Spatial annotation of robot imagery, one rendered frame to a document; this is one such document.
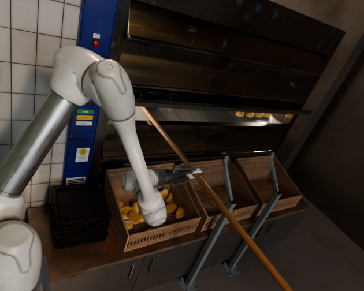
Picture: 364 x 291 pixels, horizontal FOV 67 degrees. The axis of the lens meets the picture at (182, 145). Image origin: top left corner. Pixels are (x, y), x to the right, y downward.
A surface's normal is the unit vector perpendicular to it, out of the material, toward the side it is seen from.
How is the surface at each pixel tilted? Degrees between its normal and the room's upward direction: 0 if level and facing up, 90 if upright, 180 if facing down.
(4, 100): 90
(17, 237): 6
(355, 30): 90
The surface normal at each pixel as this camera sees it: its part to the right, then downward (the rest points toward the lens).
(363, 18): -0.84, 0.01
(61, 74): -0.40, -0.12
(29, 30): 0.47, 0.57
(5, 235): 0.38, -0.76
